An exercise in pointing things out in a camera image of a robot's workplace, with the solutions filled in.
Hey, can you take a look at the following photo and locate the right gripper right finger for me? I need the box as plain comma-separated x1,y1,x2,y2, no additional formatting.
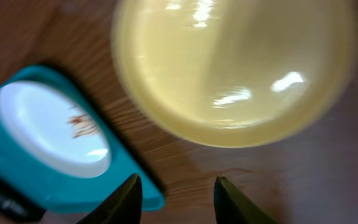
214,175,277,224

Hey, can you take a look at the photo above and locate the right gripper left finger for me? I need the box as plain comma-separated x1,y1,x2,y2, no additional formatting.
77,174,143,224

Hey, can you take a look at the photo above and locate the white plate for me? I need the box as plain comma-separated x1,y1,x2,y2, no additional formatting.
0,81,111,178

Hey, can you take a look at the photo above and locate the yellow-green plate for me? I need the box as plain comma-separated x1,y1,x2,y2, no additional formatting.
111,0,358,148

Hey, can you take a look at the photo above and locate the teal plastic tray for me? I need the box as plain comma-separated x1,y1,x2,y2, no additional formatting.
0,65,165,213

